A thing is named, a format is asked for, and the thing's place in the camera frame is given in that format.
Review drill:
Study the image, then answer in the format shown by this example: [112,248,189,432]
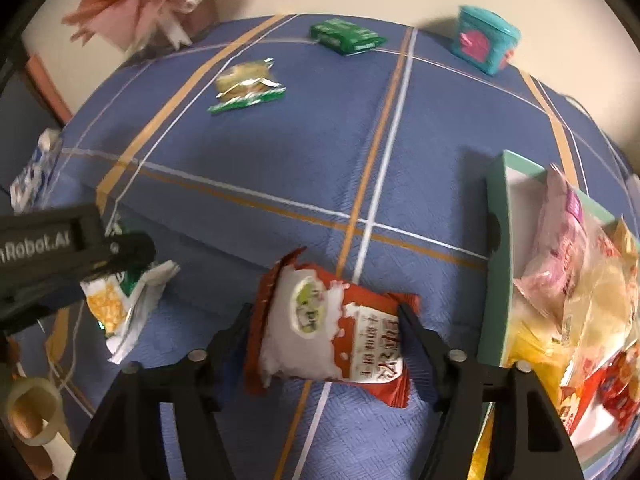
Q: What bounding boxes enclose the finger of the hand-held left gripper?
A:
[102,231,157,281]

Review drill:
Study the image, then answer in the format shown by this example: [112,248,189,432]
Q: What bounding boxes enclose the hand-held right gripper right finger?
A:
[397,305,586,480]

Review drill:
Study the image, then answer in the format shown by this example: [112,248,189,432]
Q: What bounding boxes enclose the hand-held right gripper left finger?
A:
[67,302,253,480]

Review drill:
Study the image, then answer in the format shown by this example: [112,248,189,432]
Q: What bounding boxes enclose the green white snack packet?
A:
[79,259,181,366]

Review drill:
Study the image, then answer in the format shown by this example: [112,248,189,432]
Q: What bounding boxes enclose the red white snack packet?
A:
[242,247,421,408]

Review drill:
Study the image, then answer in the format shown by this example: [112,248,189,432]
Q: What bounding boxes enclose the yellow bread packet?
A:
[502,310,576,401]

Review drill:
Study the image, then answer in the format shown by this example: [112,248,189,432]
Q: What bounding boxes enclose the white tray with green rim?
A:
[477,149,640,480]

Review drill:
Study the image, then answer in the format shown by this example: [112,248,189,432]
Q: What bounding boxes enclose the pink swiss roll packet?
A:
[514,164,591,318]

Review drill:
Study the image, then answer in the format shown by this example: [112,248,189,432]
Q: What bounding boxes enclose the orange swiss roll packet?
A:
[560,215,640,376]

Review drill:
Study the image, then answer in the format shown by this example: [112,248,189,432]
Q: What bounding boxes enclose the red yellow snack packet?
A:
[557,345,640,436]

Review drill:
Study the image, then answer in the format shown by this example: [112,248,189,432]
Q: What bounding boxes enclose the blue white crumpled packet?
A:
[10,129,63,213]

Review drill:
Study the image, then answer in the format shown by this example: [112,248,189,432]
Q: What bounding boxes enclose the cream tape roll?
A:
[5,376,71,448]

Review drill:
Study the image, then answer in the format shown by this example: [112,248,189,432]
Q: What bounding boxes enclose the brown wooden board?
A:
[25,55,75,126]

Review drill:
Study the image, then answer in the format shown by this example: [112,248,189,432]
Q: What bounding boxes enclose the blue plaid bedsheet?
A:
[10,12,640,480]

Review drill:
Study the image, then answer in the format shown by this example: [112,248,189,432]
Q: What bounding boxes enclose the clear cookie packet green ends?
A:
[207,59,287,115]

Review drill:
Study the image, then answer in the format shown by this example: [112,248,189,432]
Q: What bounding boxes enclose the pink flower bouquet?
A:
[62,0,261,56]

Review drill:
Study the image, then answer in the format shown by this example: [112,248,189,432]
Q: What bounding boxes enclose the teal toy house box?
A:
[450,5,522,77]

